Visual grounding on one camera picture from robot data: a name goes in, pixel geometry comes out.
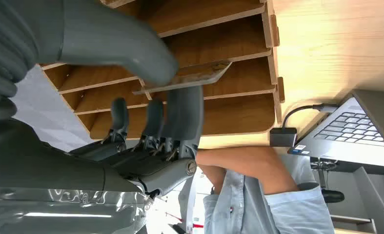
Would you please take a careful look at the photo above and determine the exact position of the person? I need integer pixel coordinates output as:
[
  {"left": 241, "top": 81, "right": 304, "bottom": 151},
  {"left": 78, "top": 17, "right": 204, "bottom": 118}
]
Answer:
[{"left": 195, "top": 145, "right": 337, "bottom": 234}]

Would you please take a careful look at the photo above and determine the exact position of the grey desk frame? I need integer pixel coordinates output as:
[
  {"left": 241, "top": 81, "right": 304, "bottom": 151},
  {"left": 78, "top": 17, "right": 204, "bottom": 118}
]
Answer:
[{"left": 310, "top": 157, "right": 384, "bottom": 234}]

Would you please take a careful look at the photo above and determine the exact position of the grey adapter hub with cable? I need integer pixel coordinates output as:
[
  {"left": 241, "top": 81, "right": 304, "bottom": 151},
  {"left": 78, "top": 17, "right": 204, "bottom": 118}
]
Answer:
[{"left": 269, "top": 103, "right": 340, "bottom": 148}]

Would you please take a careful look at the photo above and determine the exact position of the ribbed grey right arm sleeve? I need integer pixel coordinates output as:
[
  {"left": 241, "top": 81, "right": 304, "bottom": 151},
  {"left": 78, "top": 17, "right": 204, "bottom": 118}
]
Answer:
[{"left": 0, "top": 0, "right": 63, "bottom": 125}]

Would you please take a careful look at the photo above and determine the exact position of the wooden slotted organizer shelf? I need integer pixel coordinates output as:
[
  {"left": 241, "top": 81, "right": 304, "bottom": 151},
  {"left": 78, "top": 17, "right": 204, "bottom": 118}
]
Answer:
[{"left": 40, "top": 0, "right": 286, "bottom": 141}]

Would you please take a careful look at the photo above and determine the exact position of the silver laptop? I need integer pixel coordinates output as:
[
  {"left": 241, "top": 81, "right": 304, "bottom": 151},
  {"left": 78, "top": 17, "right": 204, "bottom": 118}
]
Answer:
[{"left": 288, "top": 89, "right": 384, "bottom": 176}]

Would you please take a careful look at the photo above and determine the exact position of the black chair armrest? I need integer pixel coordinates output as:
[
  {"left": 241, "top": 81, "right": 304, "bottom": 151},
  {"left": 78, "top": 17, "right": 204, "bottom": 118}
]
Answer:
[{"left": 297, "top": 182, "right": 345, "bottom": 204}]

